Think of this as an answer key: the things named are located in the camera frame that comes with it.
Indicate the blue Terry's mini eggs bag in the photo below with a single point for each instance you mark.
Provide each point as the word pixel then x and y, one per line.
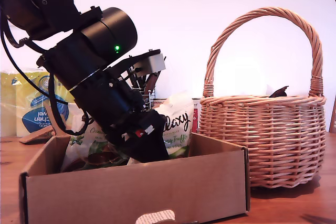
pixel 279 93

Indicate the flat brown cardboard piece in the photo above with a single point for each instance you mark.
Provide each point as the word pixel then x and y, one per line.
pixel 34 138

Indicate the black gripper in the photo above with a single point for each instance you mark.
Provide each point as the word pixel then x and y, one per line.
pixel 110 100

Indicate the white Galaxy truffle eggs bag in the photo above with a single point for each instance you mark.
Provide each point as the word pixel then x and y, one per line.
pixel 78 142
pixel 178 129

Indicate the tin can with red label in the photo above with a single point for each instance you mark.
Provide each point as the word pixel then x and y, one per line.
pixel 194 123

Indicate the yellow kitchen towel pack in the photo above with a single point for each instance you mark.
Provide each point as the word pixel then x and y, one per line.
pixel 15 108

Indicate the brown cardboard box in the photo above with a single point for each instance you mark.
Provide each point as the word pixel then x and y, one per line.
pixel 131 190

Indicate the small white pointed object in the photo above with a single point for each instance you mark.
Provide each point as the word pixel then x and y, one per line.
pixel 267 90

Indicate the grey camera box on bracket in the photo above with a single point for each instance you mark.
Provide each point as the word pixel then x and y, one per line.
pixel 152 62

